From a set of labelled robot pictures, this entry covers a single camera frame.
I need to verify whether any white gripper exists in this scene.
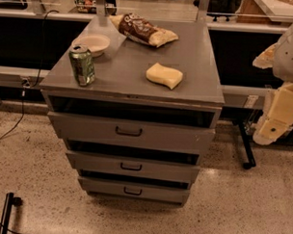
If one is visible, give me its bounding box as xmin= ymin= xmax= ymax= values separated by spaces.
xmin=253 ymin=43 xmax=293 ymax=145

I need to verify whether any grey drawer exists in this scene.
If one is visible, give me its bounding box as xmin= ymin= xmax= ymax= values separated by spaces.
xmin=67 ymin=150 xmax=200 ymax=183
xmin=48 ymin=112 xmax=215 ymax=154
xmin=78 ymin=176 xmax=190 ymax=205

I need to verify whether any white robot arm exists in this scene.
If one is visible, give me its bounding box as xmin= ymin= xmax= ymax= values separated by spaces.
xmin=253 ymin=23 xmax=293 ymax=145

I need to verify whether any grey metal drawer cabinet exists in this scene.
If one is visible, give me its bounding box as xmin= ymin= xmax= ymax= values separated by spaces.
xmin=35 ymin=14 xmax=229 ymax=209

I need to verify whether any grey top drawer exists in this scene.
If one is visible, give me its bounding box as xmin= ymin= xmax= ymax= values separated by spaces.
xmin=48 ymin=112 xmax=215 ymax=154

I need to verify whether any grey bottom drawer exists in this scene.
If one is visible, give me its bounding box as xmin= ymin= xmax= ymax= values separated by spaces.
xmin=78 ymin=176 xmax=190 ymax=205

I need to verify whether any black table leg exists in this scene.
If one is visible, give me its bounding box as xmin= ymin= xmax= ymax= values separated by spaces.
xmin=238 ymin=121 xmax=255 ymax=169

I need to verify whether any yellow sponge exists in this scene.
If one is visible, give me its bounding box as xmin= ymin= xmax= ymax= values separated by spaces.
xmin=146 ymin=63 xmax=184 ymax=90

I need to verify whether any brown chip bag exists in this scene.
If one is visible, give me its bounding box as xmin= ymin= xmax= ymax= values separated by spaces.
xmin=110 ymin=13 xmax=179 ymax=48

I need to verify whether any white shallow bowl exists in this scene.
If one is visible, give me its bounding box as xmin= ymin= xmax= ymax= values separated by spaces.
xmin=72 ymin=34 xmax=111 ymax=58

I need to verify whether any green soda can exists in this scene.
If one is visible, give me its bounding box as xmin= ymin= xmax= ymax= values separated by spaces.
xmin=68 ymin=44 xmax=95 ymax=86

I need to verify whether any black stand lower left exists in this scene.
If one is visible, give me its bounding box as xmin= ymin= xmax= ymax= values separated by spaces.
xmin=0 ymin=193 xmax=31 ymax=234

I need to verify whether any grey long bench rail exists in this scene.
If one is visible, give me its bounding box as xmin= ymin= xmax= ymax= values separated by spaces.
xmin=0 ymin=65 xmax=270 ymax=110

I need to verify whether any black cable on floor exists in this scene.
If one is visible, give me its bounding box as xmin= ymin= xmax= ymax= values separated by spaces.
xmin=0 ymin=7 xmax=61 ymax=145

